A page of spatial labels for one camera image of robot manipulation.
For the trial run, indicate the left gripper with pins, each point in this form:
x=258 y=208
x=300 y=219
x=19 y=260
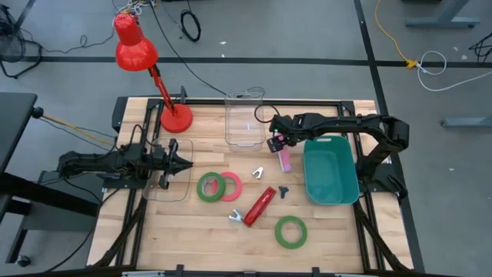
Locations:
x=165 y=181

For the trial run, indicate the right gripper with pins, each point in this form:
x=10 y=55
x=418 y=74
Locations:
x=294 y=125

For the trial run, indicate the pink stapler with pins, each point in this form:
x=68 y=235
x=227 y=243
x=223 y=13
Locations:
x=285 y=161

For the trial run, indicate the green masking tape roll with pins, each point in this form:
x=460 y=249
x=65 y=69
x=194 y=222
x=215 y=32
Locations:
x=278 y=232
x=201 y=188

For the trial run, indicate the white staple remover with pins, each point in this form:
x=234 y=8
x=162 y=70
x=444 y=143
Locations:
x=258 y=173

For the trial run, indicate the black staple remover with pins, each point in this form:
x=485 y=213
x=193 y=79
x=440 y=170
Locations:
x=283 y=190

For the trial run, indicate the pink tape roll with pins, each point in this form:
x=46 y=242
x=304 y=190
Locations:
x=236 y=186

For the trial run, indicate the red stapler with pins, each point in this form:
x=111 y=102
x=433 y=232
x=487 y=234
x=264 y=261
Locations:
x=260 y=205

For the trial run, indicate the light blue staple remover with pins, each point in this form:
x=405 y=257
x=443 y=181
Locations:
x=236 y=217

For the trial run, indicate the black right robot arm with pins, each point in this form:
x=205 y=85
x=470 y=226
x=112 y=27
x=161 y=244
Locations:
x=346 y=122

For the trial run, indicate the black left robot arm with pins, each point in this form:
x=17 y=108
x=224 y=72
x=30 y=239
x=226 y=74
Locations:
x=96 y=161

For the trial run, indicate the clear plastic bin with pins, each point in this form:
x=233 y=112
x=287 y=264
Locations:
x=242 y=131
x=180 y=188

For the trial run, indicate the teal plastic bin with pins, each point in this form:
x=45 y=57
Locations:
x=330 y=173

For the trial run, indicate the red desk lamp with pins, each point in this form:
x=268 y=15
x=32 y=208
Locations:
x=134 y=50

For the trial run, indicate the black desk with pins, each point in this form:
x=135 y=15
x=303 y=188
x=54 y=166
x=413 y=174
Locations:
x=15 y=123

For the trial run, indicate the black caster wheel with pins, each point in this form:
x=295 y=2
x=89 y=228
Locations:
x=23 y=261

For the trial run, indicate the grey table foot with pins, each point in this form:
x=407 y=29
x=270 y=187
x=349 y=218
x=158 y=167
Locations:
x=467 y=122

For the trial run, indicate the grey table leg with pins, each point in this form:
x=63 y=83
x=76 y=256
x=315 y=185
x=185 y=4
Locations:
x=446 y=21

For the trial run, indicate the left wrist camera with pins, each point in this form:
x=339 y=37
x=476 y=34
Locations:
x=158 y=155

